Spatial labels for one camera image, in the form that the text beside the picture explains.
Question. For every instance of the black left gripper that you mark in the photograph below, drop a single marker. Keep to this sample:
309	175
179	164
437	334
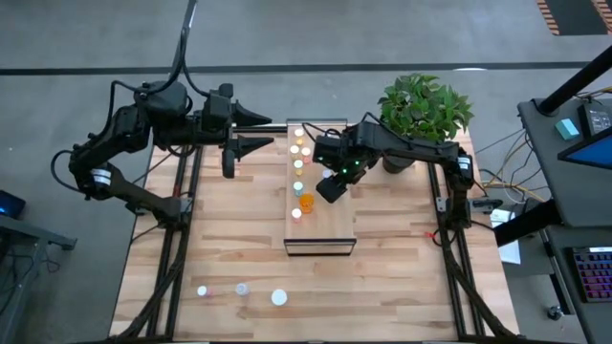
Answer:
217	114

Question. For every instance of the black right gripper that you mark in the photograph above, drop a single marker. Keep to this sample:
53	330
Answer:
327	150

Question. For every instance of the pink small medicine bottle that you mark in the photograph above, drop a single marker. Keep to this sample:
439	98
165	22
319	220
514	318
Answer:
202	290
306	151

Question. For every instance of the yellow small medicine bottle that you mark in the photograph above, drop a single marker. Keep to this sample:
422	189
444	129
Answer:
299	133

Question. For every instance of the blue small medicine bottle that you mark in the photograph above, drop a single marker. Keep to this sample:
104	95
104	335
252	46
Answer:
241	288

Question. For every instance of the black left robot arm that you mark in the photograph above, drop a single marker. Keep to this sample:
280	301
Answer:
143	198

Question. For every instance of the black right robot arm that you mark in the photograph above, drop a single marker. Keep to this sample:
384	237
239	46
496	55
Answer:
421	148

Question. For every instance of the large orange medicine bottle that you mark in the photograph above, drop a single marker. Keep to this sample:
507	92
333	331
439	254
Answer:
279	297

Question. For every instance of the black plant pot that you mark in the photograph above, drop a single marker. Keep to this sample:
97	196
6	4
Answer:
394	165

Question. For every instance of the clear acrylic tray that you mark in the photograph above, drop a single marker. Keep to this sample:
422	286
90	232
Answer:
330	224

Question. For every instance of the green leafy plant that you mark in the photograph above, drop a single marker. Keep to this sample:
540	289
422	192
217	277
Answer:
421	110

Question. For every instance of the white paper sheet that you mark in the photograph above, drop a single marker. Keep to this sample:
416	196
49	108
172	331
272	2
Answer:
509	251

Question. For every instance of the black desk beam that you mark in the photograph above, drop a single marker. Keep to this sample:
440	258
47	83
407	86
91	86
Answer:
526	223

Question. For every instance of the black side desk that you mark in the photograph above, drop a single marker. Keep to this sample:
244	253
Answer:
28	231

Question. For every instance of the teal small box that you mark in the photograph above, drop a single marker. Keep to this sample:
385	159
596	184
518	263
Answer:
567	129

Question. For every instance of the blue-lit black device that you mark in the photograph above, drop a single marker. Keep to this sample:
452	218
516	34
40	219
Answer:
9	205

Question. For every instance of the dark grey side desk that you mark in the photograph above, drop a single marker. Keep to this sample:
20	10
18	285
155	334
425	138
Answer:
574	200

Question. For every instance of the black slanted pole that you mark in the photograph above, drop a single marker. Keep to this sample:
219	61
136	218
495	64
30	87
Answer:
574	83

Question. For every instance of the blue screen monitor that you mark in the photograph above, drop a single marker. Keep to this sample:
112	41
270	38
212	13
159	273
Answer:
593	153

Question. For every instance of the black desktop device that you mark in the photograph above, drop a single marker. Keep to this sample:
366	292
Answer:
593	119

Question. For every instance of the small black knob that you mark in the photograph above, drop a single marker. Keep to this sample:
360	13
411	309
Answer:
555	313

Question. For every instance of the striped edge floor mat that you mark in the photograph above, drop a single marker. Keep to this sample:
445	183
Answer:
574	14

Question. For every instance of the backlit computer keyboard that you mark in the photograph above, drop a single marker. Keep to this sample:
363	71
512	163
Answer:
595	274

